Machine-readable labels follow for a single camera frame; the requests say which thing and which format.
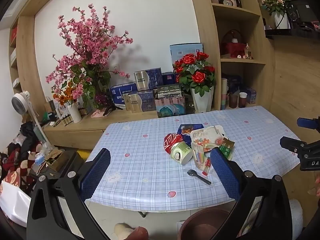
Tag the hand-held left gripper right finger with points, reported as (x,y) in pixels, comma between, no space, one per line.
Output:
(223,172)

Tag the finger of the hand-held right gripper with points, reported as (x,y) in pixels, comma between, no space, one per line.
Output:
(304,122)
(290,143)

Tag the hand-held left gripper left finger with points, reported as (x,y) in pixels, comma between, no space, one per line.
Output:
(96,172)

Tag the red yellow small tube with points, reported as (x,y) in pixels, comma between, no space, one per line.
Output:
(207,166)

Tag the green snack packet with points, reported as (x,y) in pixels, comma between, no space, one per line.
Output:
(226,150)

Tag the black plastic spork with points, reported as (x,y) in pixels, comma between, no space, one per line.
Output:
(198,176)

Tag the clear packet of coloured sticks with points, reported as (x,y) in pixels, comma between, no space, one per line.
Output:
(198,157)

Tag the white floral plastic pouch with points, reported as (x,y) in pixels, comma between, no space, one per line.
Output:
(207,136)

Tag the green white paper cup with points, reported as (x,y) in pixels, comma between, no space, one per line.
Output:
(181,152)

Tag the blue coffee paper bag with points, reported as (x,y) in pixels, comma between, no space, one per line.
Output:
(186,130)

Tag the pink round plastic bin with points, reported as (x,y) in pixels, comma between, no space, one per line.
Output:
(200,226)

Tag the red crushed drink can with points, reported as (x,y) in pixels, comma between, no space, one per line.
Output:
(171,140)

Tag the small open cardboard box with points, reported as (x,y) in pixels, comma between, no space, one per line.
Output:
(53,160)

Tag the wooden sideboard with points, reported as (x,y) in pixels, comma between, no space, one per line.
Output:
(75,130)

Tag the blue plaid tablecloth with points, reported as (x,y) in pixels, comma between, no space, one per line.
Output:
(150,155)

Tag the pink cloth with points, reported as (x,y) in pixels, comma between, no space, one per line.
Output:
(97,113)

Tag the small blue carton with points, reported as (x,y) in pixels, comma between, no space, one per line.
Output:
(251,95)

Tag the slim white vase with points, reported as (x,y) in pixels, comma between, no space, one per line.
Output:
(74,112)

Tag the red cup with white rim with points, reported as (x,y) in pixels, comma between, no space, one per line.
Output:
(242,99)

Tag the black mini tripod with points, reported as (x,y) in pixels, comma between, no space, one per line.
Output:
(110,105)

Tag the brown plastic cup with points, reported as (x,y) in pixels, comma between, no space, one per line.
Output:
(233,101)

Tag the purple artificial flowers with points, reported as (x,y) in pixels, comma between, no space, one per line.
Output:
(101,98)

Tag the white angular flower vase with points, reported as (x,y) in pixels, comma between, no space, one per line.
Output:
(202,100)

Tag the pile of clothes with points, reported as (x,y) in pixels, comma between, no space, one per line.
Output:
(20,155)

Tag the stack of pastel cups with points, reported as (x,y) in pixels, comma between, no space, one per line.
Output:
(224,93)

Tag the dark blue printed box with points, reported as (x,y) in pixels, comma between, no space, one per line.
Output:
(233,83)

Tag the blue white tissue box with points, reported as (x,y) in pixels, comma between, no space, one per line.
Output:
(123,95)

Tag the orange artificial flowers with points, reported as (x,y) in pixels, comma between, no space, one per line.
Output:
(62,97)

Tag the gold blue gift box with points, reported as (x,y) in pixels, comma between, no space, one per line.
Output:
(148,78)
(140,101)

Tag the white plastic bag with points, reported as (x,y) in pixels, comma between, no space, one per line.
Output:
(12,200)

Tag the small perfume bottle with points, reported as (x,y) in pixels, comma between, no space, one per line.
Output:
(247,51)

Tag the black printed box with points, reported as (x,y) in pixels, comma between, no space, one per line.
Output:
(170,91)

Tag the red artificial rose bouquet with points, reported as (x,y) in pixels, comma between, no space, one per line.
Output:
(195,72)

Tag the white standing fan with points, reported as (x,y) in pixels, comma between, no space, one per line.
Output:
(21,100)

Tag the red wicker basket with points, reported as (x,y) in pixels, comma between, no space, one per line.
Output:
(233,45)

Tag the black console shelf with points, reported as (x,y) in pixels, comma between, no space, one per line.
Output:
(300,17)

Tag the white flower pot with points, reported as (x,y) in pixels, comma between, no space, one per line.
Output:
(281,20)

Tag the small dark blue box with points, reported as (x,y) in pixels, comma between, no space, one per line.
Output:
(168,77)

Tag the large light blue box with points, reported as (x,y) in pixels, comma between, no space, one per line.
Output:
(186,52)

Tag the wooden shelf unit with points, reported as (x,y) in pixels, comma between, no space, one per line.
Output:
(205,42)

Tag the pink artificial blossom branches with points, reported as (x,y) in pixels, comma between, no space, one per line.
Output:
(85,45)

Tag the white wall socket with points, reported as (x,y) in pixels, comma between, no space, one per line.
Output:
(115,66)

